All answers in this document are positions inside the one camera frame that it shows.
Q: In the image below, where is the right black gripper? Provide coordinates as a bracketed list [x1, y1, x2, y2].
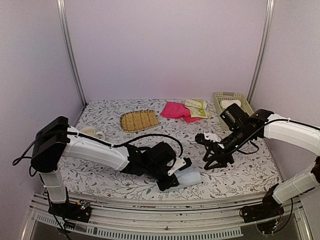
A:
[203, 125, 253, 170]

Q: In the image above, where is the light blue towel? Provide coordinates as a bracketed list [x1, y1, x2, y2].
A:
[171, 168, 202, 190]

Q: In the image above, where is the cream towel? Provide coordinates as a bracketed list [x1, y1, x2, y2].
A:
[219, 99, 242, 109]

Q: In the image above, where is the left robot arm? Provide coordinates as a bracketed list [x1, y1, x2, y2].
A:
[12, 116, 179, 217]

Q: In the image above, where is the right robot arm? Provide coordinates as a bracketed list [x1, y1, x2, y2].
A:
[196, 103, 320, 218]

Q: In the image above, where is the floral tablecloth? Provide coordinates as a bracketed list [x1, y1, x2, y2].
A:
[59, 99, 282, 201]

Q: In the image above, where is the woven bamboo tray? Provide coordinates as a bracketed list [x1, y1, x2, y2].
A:
[120, 110, 159, 133]

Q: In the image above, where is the yellow green patterned towel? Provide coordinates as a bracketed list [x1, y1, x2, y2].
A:
[184, 99, 211, 119]

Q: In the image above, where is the green plastic basket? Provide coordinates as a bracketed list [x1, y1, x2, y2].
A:
[213, 92, 254, 131]

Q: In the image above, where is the pink towel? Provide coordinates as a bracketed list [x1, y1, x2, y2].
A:
[160, 102, 201, 123]

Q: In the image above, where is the cream ceramic mug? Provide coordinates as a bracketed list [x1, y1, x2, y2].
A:
[80, 126, 106, 141]

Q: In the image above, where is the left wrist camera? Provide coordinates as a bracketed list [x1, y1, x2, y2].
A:
[167, 157, 192, 176]

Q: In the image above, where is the front aluminium rail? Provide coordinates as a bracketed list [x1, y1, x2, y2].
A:
[21, 192, 313, 240]

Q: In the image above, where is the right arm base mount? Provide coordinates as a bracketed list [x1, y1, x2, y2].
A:
[239, 183, 285, 223]

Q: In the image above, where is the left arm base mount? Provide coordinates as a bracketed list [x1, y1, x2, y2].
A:
[47, 187, 92, 223]

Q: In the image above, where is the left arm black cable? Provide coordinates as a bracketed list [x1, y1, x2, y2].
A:
[11, 133, 185, 177]

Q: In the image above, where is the right aluminium post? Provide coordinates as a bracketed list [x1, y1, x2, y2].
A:
[247, 0, 275, 104]

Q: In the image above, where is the aluminium post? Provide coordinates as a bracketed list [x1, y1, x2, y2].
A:
[56, 0, 88, 108]
[247, 0, 275, 104]

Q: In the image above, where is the left aluminium post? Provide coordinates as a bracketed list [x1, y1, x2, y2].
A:
[56, 0, 88, 108]

